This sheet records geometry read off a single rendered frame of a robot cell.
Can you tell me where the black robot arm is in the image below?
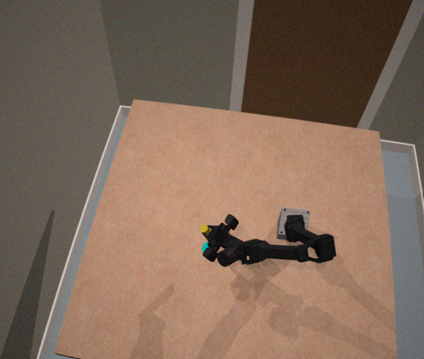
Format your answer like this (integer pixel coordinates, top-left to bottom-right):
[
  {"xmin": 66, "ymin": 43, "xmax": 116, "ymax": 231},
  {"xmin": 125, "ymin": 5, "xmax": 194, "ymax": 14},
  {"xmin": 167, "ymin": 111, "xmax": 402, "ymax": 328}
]
[{"xmin": 208, "ymin": 215, "xmax": 336, "ymax": 267}]

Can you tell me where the yellow cylinder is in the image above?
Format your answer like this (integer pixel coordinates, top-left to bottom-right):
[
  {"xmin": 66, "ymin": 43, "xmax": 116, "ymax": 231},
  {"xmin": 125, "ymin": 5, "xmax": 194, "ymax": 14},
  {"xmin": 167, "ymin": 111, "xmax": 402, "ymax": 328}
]
[{"xmin": 200, "ymin": 225, "xmax": 211, "ymax": 236}]

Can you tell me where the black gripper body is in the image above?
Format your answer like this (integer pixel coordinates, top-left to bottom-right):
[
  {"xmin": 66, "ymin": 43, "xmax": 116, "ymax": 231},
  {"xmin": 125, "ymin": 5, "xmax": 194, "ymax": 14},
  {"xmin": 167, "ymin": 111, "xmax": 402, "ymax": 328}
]
[{"xmin": 203, "ymin": 214, "xmax": 239, "ymax": 262}]

